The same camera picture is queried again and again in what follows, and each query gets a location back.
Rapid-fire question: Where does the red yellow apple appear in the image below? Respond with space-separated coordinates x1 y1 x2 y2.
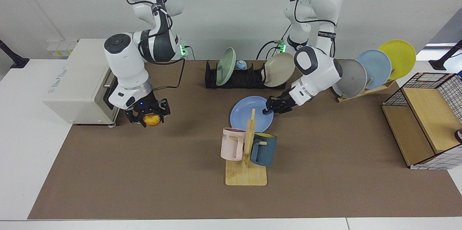
143 113 162 127

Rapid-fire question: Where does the beige plate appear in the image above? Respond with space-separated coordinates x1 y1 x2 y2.
263 52 296 87

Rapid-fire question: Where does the black dish rack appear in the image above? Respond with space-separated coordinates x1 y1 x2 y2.
205 60 289 90

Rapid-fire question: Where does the green plate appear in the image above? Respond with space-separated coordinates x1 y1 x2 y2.
216 47 236 86

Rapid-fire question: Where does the grey plate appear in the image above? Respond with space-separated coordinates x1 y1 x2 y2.
332 59 367 98

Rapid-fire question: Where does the wooden plate rack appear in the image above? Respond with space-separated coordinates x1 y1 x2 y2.
337 78 396 103

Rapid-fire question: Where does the light blue plate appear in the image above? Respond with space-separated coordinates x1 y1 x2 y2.
356 49 392 90

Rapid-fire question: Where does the yellow plate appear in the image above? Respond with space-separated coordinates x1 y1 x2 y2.
378 40 417 80

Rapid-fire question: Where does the teal cup yellow inside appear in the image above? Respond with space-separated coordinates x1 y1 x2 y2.
250 133 278 167

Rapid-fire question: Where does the brown table cloth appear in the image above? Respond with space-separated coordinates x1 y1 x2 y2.
28 60 462 220

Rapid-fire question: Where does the pink cup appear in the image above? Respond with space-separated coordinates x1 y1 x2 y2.
221 128 247 161

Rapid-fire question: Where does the pale toaster oven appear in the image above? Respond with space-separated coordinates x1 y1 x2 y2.
43 39 119 126

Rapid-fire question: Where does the wooden cup stand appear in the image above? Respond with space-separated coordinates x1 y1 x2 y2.
225 109 268 186

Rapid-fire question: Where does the black stand leg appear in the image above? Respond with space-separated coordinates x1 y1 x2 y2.
429 40 462 71
0 40 29 69

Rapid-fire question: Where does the white wall socket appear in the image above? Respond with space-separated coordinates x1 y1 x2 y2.
47 40 78 57

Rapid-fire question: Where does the wire basket wooden floor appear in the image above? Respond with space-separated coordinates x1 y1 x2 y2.
382 72 462 170

